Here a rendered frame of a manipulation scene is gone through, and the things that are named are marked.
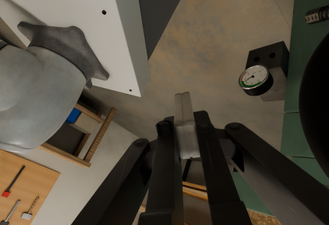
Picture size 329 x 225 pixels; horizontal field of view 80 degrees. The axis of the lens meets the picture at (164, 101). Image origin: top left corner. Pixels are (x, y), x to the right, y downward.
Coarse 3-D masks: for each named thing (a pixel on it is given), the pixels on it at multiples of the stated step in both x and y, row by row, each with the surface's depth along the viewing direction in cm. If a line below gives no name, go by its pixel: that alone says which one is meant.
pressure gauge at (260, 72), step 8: (248, 72) 43; (256, 72) 41; (264, 72) 40; (240, 80) 43; (248, 80) 41; (256, 80) 40; (264, 80) 38; (272, 80) 40; (248, 88) 40; (256, 88) 39; (264, 88) 39
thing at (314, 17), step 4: (316, 8) 35; (320, 8) 34; (324, 8) 33; (328, 8) 33; (308, 12) 36; (312, 12) 35; (316, 12) 35; (320, 12) 34; (324, 12) 33; (328, 12) 33; (308, 16) 36; (312, 16) 35; (316, 16) 35; (320, 16) 34; (324, 16) 34; (328, 16) 33; (308, 20) 36; (312, 20) 36; (316, 20) 35; (320, 20) 35; (324, 20) 35
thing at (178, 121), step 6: (180, 96) 19; (174, 102) 18; (180, 102) 18; (174, 108) 17; (180, 108) 16; (174, 114) 16; (180, 114) 15; (174, 120) 15; (180, 120) 14; (174, 126) 14; (180, 126) 14; (180, 132) 14; (180, 138) 14; (186, 138) 14; (180, 144) 14; (186, 144) 14; (180, 150) 15; (186, 150) 14; (186, 156) 15
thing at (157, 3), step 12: (144, 0) 53; (156, 0) 61; (168, 0) 72; (144, 12) 55; (156, 12) 64; (168, 12) 76; (144, 24) 58; (156, 24) 67; (144, 36) 60; (156, 36) 71
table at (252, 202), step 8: (232, 176) 38; (240, 176) 37; (240, 184) 36; (248, 184) 36; (240, 192) 36; (248, 192) 35; (248, 200) 34; (256, 200) 33; (248, 208) 33; (256, 208) 33; (264, 208) 32; (272, 216) 31
